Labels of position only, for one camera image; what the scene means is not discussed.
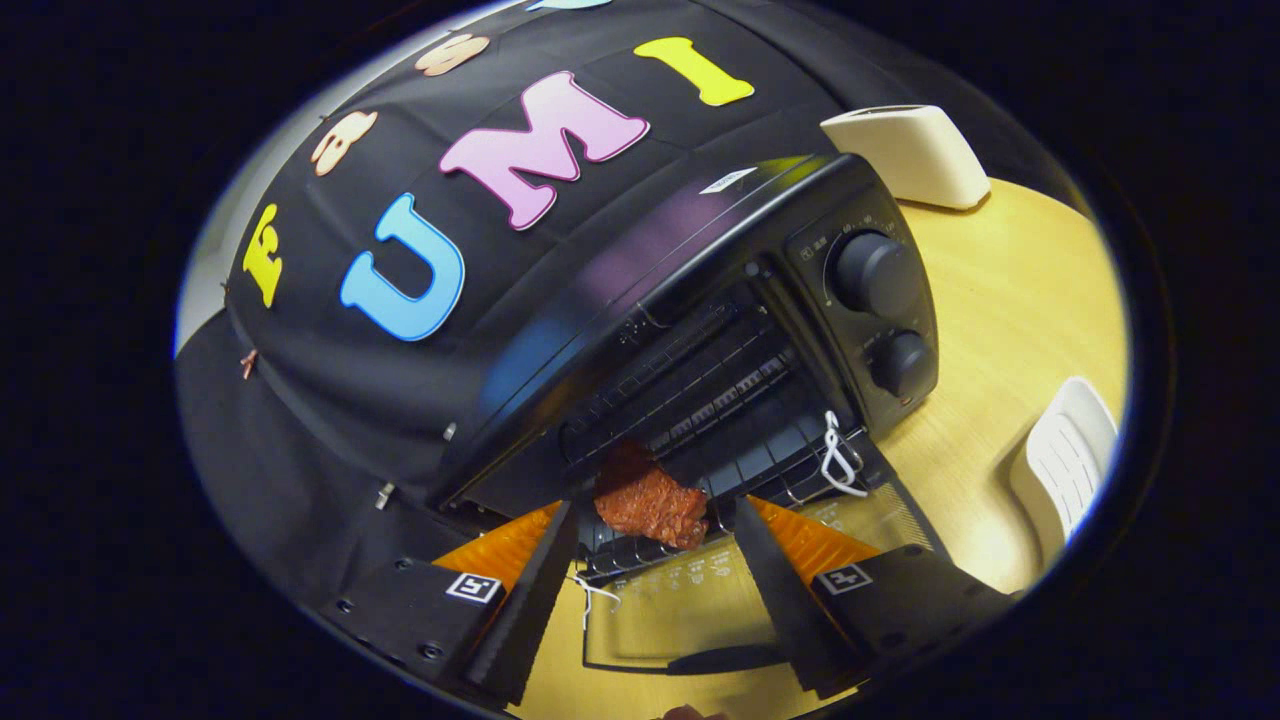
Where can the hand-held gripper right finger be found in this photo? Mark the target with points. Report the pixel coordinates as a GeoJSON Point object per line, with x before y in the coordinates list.
{"type": "Point", "coordinates": [780, 590]}

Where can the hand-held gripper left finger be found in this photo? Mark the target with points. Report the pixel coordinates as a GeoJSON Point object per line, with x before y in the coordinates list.
{"type": "Point", "coordinates": [535, 590]}

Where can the reddish-brown meat slice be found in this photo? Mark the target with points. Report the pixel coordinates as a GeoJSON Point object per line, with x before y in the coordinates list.
{"type": "Point", "coordinates": [650, 505]}

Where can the black toaster oven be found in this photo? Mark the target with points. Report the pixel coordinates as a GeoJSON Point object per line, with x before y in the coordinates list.
{"type": "Point", "coordinates": [700, 230]}

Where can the white pop-up toaster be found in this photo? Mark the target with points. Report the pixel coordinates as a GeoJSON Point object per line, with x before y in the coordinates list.
{"type": "Point", "coordinates": [910, 150]}

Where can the silver clip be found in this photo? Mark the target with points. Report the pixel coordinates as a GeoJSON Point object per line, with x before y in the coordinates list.
{"type": "Point", "coordinates": [384, 496]}

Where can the black backdrop cloth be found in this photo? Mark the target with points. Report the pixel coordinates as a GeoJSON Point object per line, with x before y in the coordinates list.
{"type": "Point", "coordinates": [350, 400]}

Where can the white ribbed plate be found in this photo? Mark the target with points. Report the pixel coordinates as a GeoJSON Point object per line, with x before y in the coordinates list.
{"type": "Point", "coordinates": [1065, 460]}

